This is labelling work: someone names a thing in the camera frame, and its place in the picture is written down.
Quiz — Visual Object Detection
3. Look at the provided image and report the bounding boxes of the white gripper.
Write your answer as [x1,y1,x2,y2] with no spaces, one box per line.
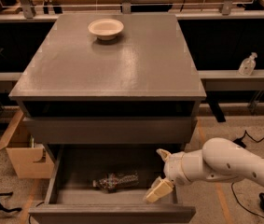
[144,148,188,203]

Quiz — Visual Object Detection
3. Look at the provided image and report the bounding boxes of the clear plastic water bottle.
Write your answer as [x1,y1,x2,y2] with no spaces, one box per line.
[92,172,139,192]

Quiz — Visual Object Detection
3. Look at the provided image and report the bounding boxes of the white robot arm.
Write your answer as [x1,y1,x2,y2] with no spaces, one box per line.
[144,138,264,203]

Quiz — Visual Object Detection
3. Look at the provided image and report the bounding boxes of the open grey middle drawer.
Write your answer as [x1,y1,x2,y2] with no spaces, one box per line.
[29,145,196,224]

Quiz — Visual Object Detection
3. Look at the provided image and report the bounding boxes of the grey drawer cabinet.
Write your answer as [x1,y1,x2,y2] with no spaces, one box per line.
[8,12,207,166]

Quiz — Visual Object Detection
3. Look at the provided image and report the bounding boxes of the grey top drawer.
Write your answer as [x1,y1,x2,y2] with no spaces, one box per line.
[23,117,197,145]

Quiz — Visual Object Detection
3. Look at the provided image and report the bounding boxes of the clear sanitizer pump bottle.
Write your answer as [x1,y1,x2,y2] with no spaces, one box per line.
[238,52,257,76]

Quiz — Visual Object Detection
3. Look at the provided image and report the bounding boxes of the black power adapter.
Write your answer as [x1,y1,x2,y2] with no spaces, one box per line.
[232,137,246,148]

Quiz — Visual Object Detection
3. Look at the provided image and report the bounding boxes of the open cardboard box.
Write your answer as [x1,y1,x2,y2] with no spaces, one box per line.
[0,110,54,179]

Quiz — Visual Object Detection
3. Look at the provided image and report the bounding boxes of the white bowl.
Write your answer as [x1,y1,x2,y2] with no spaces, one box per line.
[88,19,124,40]

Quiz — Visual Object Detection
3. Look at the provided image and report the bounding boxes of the black power cable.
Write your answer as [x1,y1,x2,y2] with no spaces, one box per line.
[230,105,264,222]

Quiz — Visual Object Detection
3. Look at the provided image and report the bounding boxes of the metal railing frame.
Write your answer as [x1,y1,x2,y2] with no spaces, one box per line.
[0,0,264,24]

